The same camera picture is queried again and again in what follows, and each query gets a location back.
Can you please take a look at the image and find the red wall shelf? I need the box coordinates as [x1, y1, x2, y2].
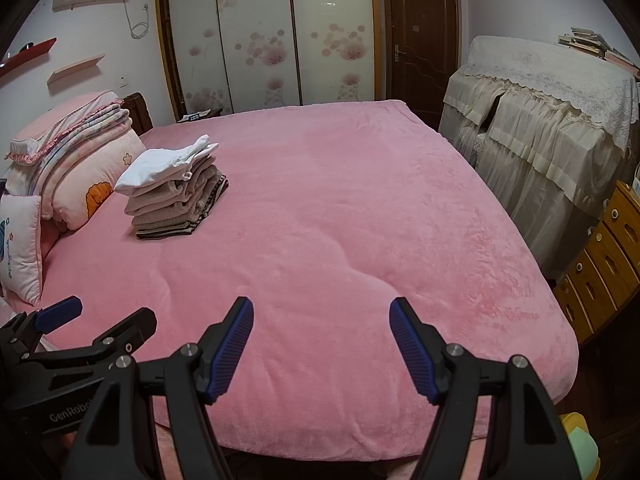
[0, 37, 57, 78]

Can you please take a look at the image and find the dark wooden headboard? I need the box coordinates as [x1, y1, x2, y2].
[121, 92, 154, 136]

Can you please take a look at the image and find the pink wall shelf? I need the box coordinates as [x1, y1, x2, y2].
[47, 53, 106, 87]

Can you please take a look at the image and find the white power cord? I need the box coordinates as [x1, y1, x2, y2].
[122, 0, 152, 40]

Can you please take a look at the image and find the stack of folded clothes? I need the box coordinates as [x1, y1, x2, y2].
[125, 157, 230, 241]

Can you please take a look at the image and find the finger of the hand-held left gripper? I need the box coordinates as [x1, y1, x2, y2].
[75, 307, 157, 361]
[32, 296, 83, 333]

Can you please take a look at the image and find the floral sliding door wardrobe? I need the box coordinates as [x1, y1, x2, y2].
[154, 0, 383, 123]

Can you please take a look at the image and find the cloth-covered furniture with lace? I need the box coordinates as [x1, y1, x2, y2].
[439, 35, 640, 281]

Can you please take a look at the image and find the green yellow plastic stool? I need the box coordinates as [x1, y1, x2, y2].
[560, 412, 601, 480]

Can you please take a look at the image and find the white embroidered pillow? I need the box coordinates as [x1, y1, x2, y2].
[0, 192, 45, 307]

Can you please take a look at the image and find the brown wooden door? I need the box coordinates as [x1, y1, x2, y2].
[381, 0, 460, 121]

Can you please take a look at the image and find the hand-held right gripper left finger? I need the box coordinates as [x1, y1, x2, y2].
[60, 296, 255, 480]

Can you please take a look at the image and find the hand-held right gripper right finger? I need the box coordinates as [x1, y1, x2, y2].
[389, 296, 583, 480]

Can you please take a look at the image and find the yellow wooden drawer cabinet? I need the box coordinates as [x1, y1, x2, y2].
[552, 180, 640, 346]

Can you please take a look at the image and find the pile of books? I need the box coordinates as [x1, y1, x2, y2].
[557, 26, 640, 73]

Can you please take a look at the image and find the white printed sweatshirt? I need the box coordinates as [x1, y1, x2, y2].
[114, 134, 221, 192]

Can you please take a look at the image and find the folded cartoon print quilt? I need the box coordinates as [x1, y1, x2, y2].
[2, 127, 148, 233]

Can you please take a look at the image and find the folded pink ruffled blanket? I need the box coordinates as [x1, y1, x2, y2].
[5, 90, 133, 166]

